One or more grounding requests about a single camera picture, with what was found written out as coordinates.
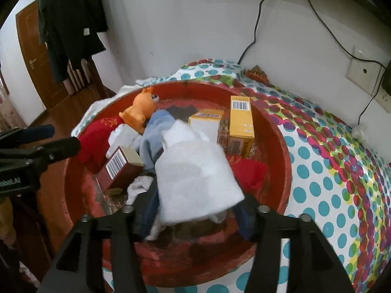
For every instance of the polka dot tablecloth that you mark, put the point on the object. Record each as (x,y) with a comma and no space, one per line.
(320,189)

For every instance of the grey-white wad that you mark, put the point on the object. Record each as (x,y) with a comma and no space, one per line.
(359,131)

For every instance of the dark hanging jacket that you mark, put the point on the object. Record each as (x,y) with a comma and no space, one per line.
(67,21)

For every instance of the floral curtain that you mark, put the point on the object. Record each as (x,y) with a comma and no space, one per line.
(7,106)

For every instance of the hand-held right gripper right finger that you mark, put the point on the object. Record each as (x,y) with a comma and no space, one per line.
(246,219)

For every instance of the white wall plate with hole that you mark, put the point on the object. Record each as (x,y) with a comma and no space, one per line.
(363,70)

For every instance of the small brown box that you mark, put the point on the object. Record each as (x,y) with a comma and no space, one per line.
(117,166)

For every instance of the black power adapter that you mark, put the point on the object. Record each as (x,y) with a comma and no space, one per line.
(387,81)

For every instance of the orange toy animal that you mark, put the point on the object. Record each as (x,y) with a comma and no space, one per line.
(139,106)

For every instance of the yellow smiley medicine box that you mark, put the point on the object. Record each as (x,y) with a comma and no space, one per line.
(241,122)
(204,125)

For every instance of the round red tray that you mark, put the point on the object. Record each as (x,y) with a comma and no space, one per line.
(195,250)

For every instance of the red gold wrapper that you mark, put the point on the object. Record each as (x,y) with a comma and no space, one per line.
(256,74)

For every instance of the blue-grey sock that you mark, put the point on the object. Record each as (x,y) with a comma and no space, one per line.
(152,140)

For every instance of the large white sock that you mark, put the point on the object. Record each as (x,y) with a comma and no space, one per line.
(195,174)

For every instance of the white grey-striped sock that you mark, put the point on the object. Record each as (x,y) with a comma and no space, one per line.
(139,186)

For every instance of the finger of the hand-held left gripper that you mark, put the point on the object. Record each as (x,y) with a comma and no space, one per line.
(33,133)
(55,149)

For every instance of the brown wooden door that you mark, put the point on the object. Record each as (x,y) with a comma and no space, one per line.
(30,52)

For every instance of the red sock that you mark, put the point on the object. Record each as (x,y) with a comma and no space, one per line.
(94,140)
(249,174)

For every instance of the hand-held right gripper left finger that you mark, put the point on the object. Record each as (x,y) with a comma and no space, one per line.
(146,216)

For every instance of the white power outlet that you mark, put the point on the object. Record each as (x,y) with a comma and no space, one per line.
(386,102)

